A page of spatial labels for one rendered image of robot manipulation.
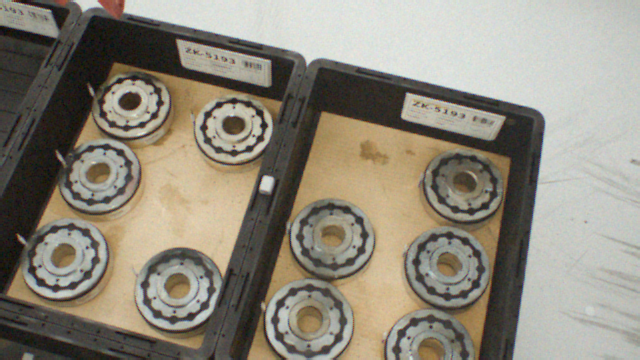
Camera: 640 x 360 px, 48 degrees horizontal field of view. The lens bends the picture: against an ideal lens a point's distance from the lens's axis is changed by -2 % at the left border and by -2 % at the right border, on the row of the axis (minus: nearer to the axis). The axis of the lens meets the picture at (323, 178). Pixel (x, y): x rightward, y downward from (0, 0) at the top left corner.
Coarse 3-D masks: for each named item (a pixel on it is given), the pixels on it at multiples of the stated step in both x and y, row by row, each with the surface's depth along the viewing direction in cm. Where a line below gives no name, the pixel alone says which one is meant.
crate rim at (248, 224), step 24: (144, 24) 91; (168, 24) 91; (72, 48) 90; (240, 48) 90; (264, 48) 90; (48, 96) 86; (288, 120) 86; (24, 144) 83; (264, 168) 83; (0, 192) 80; (240, 240) 79; (240, 264) 78; (24, 312) 74; (48, 312) 74; (216, 312) 75; (120, 336) 74; (144, 336) 74; (216, 336) 74
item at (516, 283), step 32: (320, 64) 90; (448, 96) 88; (480, 96) 88; (288, 128) 85; (544, 128) 87; (288, 160) 83; (256, 224) 80; (256, 256) 78; (512, 288) 78; (512, 320) 76; (224, 352) 73; (512, 352) 75
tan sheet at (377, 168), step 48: (336, 144) 96; (384, 144) 96; (432, 144) 97; (336, 192) 93; (384, 192) 93; (288, 240) 90; (336, 240) 90; (384, 240) 90; (480, 240) 91; (384, 288) 88; (480, 336) 85
